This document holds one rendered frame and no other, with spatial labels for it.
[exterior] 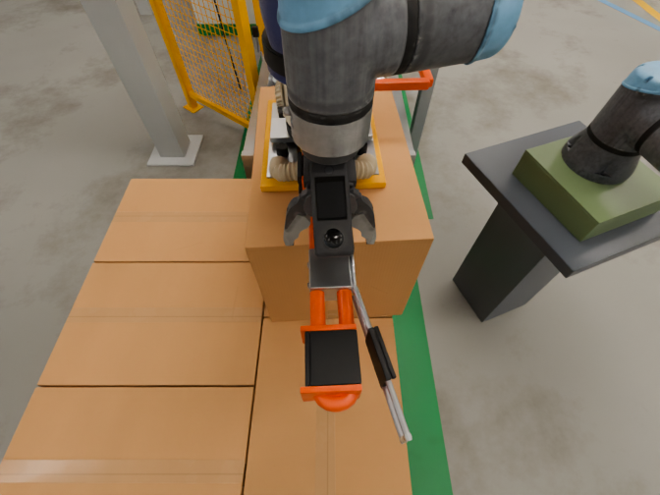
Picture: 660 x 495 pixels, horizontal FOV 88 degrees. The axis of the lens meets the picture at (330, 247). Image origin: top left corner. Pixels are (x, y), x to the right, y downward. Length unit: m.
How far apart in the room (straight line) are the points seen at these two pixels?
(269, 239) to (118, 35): 1.61
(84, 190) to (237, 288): 1.63
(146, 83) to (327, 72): 1.96
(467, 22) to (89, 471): 1.14
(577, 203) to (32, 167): 2.91
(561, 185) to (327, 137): 0.89
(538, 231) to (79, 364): 1.36
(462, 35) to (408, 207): 0.49
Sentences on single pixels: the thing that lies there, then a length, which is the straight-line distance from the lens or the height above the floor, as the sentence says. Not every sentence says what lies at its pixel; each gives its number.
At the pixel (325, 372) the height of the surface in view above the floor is 1.10.
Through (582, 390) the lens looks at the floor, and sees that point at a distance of 1.89.
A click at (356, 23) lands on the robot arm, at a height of 1.41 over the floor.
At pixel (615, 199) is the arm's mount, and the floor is 0.84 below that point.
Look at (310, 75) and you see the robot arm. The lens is 0.34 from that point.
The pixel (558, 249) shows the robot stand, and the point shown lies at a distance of 1.13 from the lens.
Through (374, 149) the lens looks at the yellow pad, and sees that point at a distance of 0.88.
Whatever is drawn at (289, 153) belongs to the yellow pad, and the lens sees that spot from 0.87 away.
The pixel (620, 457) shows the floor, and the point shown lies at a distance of 1.89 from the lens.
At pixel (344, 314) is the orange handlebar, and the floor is 1.09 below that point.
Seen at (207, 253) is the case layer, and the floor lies 0.54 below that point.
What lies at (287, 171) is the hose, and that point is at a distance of 0.74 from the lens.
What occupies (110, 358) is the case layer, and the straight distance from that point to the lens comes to 1.21.
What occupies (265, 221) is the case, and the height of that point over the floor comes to 0.94.
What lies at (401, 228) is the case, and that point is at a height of 0.94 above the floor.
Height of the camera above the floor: 1.53
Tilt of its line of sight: 56 degrees down
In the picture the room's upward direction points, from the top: straight up
